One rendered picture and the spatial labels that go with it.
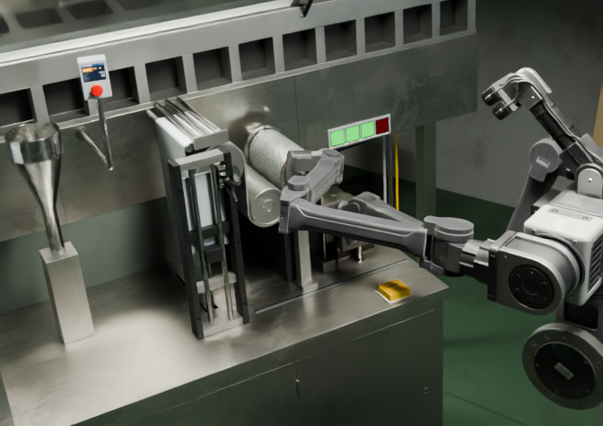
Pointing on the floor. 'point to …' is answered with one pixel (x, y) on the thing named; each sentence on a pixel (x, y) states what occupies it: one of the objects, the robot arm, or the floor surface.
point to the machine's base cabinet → (329, 384)
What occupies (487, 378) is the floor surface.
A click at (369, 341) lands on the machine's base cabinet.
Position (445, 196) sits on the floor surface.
